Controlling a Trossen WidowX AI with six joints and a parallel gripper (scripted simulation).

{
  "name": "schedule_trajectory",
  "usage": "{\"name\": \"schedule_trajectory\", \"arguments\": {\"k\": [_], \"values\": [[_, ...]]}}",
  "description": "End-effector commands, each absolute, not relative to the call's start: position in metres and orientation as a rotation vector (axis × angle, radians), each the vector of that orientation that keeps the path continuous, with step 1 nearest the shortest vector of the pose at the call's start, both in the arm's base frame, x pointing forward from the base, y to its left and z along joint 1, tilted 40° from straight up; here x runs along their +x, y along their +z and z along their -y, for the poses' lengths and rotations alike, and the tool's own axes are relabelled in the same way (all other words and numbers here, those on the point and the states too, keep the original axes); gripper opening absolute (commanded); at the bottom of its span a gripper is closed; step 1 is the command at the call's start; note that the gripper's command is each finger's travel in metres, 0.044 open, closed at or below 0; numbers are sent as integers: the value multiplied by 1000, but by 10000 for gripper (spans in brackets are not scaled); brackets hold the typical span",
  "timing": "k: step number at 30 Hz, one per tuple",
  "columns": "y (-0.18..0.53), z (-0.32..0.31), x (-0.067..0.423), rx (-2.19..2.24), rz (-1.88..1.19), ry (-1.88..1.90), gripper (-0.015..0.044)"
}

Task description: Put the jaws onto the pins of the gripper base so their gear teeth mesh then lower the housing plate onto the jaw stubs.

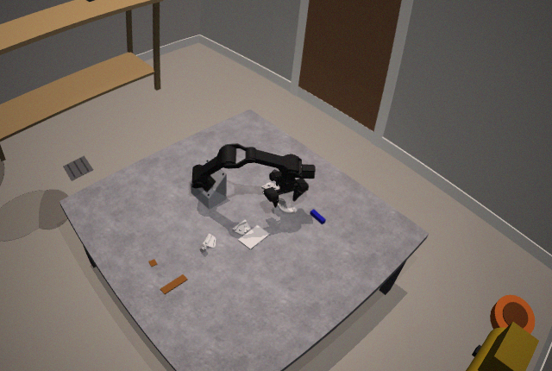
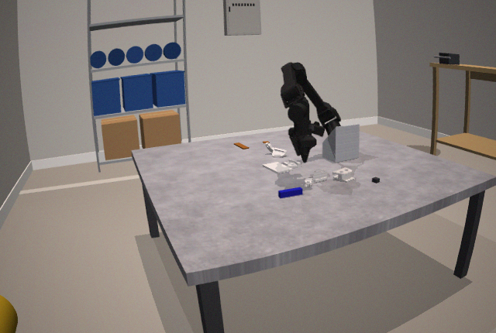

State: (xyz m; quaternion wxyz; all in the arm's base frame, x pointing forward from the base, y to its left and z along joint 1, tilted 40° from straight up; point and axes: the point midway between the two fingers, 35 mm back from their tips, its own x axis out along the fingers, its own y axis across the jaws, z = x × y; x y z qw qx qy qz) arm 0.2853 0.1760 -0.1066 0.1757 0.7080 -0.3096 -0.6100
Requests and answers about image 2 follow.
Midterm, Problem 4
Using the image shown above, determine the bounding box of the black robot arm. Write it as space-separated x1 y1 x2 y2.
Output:
281 62 341 136

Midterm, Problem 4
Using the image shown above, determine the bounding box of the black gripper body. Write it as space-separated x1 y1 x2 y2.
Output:
288 118 317 146

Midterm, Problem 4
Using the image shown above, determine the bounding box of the brown flat rectangular plate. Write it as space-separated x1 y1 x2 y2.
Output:
234 142 249 149

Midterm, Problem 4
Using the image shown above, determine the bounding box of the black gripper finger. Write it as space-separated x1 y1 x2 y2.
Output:
290 136 300 156
297 145 314 163

